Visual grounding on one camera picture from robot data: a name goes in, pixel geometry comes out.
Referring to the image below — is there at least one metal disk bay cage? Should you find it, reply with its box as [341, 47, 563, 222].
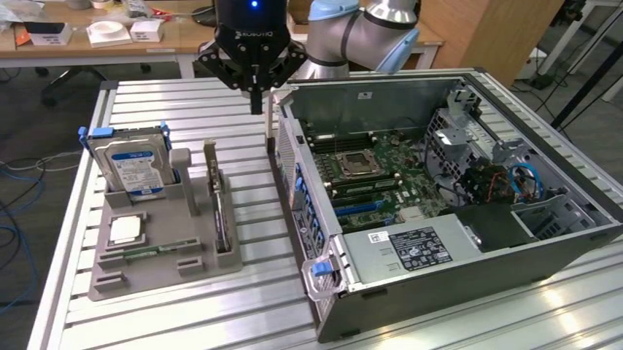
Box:
[423, 87, 497, 205]

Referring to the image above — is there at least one black slanted pole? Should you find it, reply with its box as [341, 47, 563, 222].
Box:
[549, 0, 623, 129]

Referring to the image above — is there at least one white box with round ring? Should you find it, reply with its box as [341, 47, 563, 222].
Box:
[85, 20, 133, 48]

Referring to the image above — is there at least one white box with black lid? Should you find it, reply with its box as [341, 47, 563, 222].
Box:
[24, 21, 73, 47]

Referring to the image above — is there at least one green motherboard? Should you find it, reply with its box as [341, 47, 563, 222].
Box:
[304, 129, 456, 234]

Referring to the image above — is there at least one metal CPU socket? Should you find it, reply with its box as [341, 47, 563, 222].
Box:
[337, 149, 380, 179]

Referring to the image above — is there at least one black Nvidia graphics card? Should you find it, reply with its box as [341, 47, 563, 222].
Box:
[201, 139, 233, 256]

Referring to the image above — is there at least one hard disk in blue caddy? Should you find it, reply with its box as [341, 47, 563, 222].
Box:
[77, 122, 170, 201]

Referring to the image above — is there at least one open black PC case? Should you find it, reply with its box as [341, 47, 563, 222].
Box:
[264, 67, 623, 343]

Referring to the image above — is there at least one black installed RAM stick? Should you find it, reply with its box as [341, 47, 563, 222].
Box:
[329, 180, 397, 198]

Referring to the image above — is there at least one black round lamp base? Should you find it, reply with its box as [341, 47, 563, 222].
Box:
[190, 5, 217, 27]

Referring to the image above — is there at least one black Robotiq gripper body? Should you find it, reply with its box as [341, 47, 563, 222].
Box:
[212, 0, 293, 92]

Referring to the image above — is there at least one green RAM stick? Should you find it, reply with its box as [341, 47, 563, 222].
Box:
[124, 240, 184, 258]

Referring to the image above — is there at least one brown cardboard box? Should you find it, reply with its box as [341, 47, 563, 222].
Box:
[286, 0, 312, 25]

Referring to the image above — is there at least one blue floor cable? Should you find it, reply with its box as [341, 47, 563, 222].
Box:
[0, 171, 45, 314]

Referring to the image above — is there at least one black office chair base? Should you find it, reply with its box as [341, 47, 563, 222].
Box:
[37, 64, 109, 107]

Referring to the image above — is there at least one grey plastic parts rack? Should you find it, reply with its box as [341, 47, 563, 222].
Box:
[86, 147, 242, 302]

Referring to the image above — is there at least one grey power supply unit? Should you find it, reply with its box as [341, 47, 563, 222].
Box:
[343, 214, 483, 285]

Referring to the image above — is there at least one small plain white box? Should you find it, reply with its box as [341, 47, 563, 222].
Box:
[129, 20, 164, 43]

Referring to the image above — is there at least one blue SATA wire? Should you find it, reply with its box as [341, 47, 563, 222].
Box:
[508, 163, 544, 201]

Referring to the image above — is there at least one clear plastic bag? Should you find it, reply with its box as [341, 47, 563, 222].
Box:
[0, 0, 49, 26]

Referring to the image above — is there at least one small silver chipset heatsink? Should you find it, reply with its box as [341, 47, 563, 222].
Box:
[396, 207, 429, 222]

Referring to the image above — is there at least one wooden cabinet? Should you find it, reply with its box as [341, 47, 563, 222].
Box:
[416, 0, 567, 88]

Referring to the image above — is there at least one long wooden desk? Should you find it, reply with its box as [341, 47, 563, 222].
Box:
[0, 0, 444, 79]

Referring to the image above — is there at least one silver CPU chip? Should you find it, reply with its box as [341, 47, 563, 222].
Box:
[106, 217, 145, 246]

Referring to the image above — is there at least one white floor cable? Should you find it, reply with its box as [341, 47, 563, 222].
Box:
[4, 151, 78, 172]

